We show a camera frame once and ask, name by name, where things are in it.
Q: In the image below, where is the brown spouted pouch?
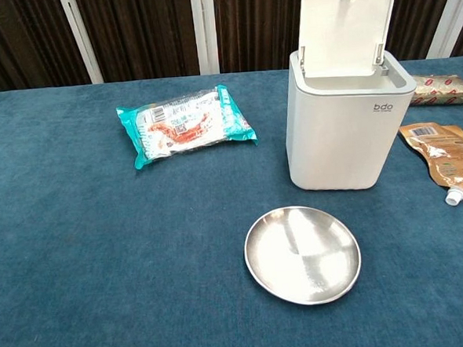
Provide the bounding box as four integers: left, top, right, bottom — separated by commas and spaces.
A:
398, 120, 463, 210

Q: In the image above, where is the white plastic bin lid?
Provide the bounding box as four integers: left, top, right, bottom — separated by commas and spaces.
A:
294, 0, 402, 82

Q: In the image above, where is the gold red patterned packet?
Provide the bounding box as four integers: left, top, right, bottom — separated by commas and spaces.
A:
408, 71, 463, 109

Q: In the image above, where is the dark brown curtain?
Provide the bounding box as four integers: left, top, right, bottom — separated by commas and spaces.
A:
0, 0, 463, 94

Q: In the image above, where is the teal snack packet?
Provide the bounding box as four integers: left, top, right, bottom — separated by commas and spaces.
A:
115, 82, 261, 171

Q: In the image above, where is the blue table cloth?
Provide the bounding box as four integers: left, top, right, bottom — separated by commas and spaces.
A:
0, 56, 463, 347

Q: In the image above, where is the round stainless steel plate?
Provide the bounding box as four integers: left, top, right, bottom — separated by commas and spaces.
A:
241, 202, 365, 310

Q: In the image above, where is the white desktop trash bin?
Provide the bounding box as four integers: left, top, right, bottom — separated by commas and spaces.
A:
280, 43, 423, 195

